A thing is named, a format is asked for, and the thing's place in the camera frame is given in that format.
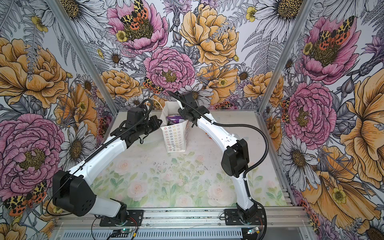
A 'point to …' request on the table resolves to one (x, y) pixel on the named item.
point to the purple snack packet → (175, 119)
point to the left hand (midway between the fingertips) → (162, 125)
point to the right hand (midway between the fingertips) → (188, 109)
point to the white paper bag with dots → (175, 134)
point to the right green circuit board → (252, 230)
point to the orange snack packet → (208, 136)
